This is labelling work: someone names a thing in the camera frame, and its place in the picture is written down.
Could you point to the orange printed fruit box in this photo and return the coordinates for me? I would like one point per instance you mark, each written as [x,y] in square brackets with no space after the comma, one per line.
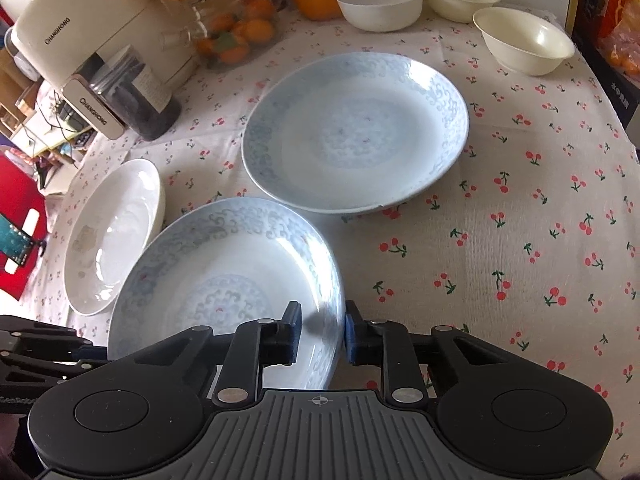
[622,15]

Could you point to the dark blue cardboard box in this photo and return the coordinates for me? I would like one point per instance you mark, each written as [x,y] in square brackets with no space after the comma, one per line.
[625,95]

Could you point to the glass jar of small oranges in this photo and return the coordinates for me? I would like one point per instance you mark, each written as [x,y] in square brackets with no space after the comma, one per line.
[235,30]

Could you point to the cherry print tablecloth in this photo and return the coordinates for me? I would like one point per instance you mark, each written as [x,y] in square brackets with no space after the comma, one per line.
[500,235]

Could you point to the white kitchen appliance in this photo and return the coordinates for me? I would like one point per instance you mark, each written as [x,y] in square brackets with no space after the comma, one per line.
[75,20]

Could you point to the white bowl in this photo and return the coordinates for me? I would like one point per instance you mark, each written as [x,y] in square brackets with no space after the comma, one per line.
[380,7]

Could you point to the cluttered wooden shelf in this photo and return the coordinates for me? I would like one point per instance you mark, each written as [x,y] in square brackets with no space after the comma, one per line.
[25,110]

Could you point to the smartphone on white holder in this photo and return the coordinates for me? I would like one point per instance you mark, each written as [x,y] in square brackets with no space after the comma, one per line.
[12,245]

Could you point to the plain white plate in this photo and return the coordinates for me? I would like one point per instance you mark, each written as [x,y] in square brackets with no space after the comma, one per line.
[110,240]

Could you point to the clear jar with dark contents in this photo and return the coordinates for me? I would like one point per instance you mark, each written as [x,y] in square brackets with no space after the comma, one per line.
[145,95]

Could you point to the red cloth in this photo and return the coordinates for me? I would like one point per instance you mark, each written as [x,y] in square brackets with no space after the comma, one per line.
[15,180]

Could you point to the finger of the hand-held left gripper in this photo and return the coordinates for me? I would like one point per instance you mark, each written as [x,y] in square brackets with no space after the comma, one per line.
[50,365]

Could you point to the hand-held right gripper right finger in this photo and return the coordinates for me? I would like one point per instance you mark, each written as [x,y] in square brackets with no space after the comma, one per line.
[351,340]

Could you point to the blue patterned plate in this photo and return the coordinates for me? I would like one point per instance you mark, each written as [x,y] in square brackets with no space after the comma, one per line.
[215,270]
[350,130]

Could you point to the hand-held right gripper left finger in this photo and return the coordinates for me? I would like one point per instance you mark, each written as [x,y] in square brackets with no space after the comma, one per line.
[295,335]

